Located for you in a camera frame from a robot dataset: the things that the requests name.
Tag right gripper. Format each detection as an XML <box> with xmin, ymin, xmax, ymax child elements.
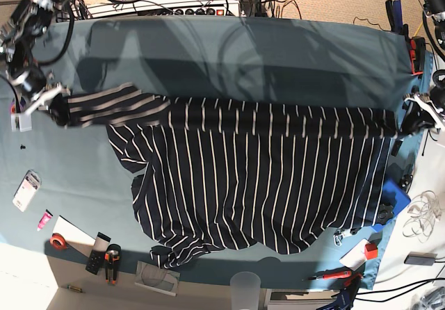
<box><xmin>9</xmin><ymin>68</ymin><xmax>72</xmax><ymax>132</ymax></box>

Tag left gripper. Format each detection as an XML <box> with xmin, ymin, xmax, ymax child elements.
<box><xmin>402</xmin><ymin>70</ymin><xmax>445</xmax><ymax>131</ymax></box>

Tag navy white striped t-shirt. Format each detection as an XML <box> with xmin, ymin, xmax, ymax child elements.
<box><xmin>50</xmin><ymin>83</ymin><xmax>398</xmax><ymax>269</ymax></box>

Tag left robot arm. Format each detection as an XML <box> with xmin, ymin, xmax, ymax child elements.
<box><xmin>400</xmin><ymin>0</ymin><xmax>444</xmax><ymax>136</ymax></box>

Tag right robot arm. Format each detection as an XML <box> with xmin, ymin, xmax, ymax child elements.
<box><xmin>1</xmin><ymin>0</ymin><xmax>74</xmax><ymax>132</ymax></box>

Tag purple tape roll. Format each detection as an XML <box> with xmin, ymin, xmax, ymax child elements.
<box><xmin>10</xmin><ymin>97</ymin><xmax>26</xmax><ymax>114</ymax></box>

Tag orange black clamp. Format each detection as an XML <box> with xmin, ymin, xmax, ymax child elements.
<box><xmin>409</xmin><ymin>37</ymin><xmax>426</xmax><ymax>76</ymax></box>

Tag white black marker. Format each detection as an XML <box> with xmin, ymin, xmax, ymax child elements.
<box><xmin>391</xmin><ymin>140</ymin><xmax>403</xmax><ymax>156</ymax></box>

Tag plastic blister pack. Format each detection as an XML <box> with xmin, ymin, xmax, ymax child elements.
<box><xmin>13</xmin><ymin>170</ymin><xmax>42</xmax><ymax>212</ymax></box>

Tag blue box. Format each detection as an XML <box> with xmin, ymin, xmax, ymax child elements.
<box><xmin>371</xmin><ymin>179</ymin><xmax>410</xmax><ymax>232</ymax></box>

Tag teal table cloth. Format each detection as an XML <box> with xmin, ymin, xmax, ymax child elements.
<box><xmin>1</xmin><ymin>16</ymin><xmax>430</xmax><ymax>272</ymax></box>

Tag black star knob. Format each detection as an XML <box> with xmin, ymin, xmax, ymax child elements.
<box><xmin>375</xmin><ymin>204</ymin><xmax>394</xmax><ymax>226</ymax></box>

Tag pink tube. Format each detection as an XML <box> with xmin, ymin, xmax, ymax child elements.
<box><xmin>37</xmin><ymin>210</ymin><xmax>53</xmax><ymax>231</ymax></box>

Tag white paper sheet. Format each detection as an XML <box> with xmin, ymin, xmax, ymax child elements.
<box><xmin>53</xmin><ymin>216</ymin><xmax>95</xmax><ymax>246</ymax></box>

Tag orange tape roll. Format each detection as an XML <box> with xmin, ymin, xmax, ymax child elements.
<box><xmin>49</xmin><ymin>233</ymin><xmax>67</xmax><ymax>250</ymax></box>

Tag grey adapter box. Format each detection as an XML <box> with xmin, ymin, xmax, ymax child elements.
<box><xmin>404</xmin><ymin>253</ymin><xmax>436</xmax><ymax>266</ymax></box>

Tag red cube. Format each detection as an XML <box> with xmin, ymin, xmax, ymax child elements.
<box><xmin>364</xmin><ymin>243</ymin><xmax>378</xmax><ymax>260</ymax></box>

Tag metal carabiner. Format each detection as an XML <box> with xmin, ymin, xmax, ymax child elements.
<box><xmin>333</xmin><ymin>228</ymin><xmax>360</xmax><ymax>247</ymax></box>

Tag white card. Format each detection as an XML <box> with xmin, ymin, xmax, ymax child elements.
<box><xmin>339</xmin><ymin>239</ymin><xmax>369</xmax><ymax>271</ymax></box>

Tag orange black pliers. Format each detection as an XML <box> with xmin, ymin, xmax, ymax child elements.
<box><xmin>104</xmin><ymin>244</ymin><xmax>121</xmax><ymax>286</ymax></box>

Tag black remote control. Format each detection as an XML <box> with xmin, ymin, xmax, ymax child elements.
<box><xmin>86</xmin><ymin>232</ymin><xmax>111</xmax><ymax>275</ymax></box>

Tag power strip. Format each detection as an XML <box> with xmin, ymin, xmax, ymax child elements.
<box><xmin>137</xmin><ymin>7</ymin><xmax>234</xmax><ymax>16</ymax></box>

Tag red screwdriver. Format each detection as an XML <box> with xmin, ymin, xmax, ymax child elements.
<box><xmin>307</xmin><ymin>270</ymin><xmax>352</xmax><ymax>281</ymax></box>

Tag blue clamp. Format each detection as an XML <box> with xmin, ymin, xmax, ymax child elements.
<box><xmin>317</xmin><ymin>273</ymin><xmax>363</xmax><ymax>310</ymax></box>

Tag frosted plastic cup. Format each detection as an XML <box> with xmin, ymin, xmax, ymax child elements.
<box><xmin>230</xmin><ymin>272</ymin><xmax>261</xmax><ymax>310</ymax></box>

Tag white cable bundle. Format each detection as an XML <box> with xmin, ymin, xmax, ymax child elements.
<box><xmin>402</xmin><ymin>190</ymin><xmax>442</xmax><ymax>244</ymax></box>

